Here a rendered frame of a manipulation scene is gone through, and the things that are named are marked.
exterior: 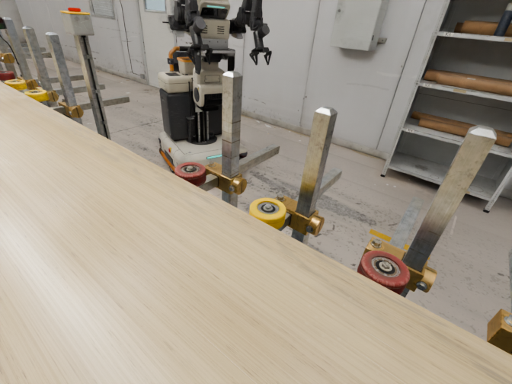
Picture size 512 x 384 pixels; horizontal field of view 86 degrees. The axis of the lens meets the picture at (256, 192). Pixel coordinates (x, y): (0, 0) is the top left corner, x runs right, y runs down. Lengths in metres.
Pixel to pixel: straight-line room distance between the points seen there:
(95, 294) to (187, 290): 0.13
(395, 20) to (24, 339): 3.23
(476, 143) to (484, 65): 2.64
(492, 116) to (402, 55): 0.95
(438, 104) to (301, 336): 2.94
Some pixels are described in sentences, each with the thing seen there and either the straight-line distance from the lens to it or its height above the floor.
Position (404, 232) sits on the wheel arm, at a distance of 0.75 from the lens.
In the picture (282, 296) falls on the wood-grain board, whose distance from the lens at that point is 0.45.
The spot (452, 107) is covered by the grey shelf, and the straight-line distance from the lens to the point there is 3.20.
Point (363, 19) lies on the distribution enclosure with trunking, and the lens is 3.10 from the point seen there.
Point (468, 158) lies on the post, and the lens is 0.53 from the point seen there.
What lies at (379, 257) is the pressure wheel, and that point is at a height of 0.91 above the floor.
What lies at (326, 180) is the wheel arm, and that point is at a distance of 0.86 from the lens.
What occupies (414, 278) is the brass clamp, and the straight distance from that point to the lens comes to 0.65.
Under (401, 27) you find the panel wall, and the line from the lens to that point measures 3.24.
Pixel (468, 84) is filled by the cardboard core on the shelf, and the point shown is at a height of 0.93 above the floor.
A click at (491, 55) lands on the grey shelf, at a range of 3.15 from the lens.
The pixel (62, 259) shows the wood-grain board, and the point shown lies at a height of 0.90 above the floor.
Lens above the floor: 1.25
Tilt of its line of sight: 33 degrees down
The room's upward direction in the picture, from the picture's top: 5 degrees clockwise
